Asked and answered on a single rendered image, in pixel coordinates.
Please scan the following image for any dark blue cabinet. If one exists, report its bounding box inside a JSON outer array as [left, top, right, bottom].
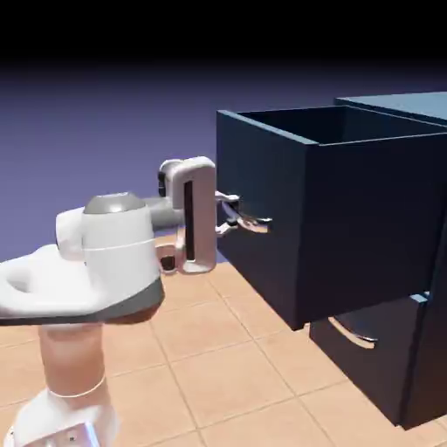
[[334, 91, 447, 431]]

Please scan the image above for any dark blue closed drawer front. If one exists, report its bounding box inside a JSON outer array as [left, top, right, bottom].
[[309, 295, 430, 428]]

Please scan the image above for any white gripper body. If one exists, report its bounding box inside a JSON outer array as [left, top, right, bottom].
[[170, 155, 218, 274]]

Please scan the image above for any curved silver drawer handle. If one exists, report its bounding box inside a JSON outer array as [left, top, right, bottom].
[[220, 199, 274, 234], [327, 316, 379, 349]]

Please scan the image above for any dark blue drawer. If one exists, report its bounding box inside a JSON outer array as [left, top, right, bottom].
[[309, 295, 430, 428], [216, 105, 447, 331]]

